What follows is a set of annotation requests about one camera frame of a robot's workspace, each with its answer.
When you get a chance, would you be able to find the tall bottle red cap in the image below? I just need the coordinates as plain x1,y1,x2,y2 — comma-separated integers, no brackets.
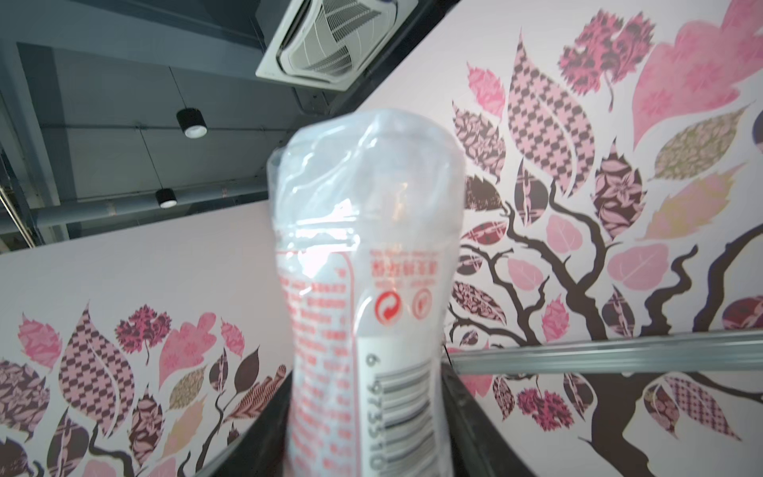
267,109,465,476

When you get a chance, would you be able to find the white ceiling air conditioner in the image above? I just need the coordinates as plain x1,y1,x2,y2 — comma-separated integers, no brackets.
256,0,418,91

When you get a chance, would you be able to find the aluminium rail back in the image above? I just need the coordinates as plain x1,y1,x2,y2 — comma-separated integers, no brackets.
443,329,762,376

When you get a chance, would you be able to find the black ceiling spotlight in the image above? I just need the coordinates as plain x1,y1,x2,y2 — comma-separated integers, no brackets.
176,107,208,139
155,188,178,210

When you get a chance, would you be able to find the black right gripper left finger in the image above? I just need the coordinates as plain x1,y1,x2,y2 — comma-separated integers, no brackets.
196,373,292,476

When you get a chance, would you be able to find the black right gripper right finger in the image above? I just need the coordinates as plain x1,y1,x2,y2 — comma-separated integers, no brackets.
441,364,534,477

